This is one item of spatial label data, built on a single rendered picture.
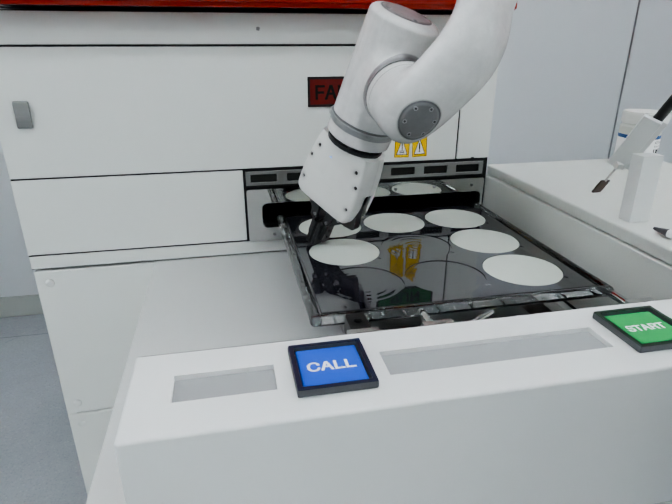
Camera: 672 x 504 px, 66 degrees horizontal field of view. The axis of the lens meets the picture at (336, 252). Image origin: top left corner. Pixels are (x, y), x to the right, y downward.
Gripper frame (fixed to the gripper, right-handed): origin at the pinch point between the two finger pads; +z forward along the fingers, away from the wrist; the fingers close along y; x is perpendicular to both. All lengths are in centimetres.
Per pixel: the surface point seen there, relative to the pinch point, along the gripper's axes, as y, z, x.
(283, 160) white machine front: -17.2, 0.6, 8.4
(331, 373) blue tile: 23.9, -15.9, -30.5
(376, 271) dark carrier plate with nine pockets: 12.0, -3.2, -2.7
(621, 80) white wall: -20, 1, 246
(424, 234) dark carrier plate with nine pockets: 9.8, -2.3, 13.3
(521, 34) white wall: -61, -3, 200
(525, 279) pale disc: 26.4, -10.0, 7.4
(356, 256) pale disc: 7.4, -1.1, -0.5
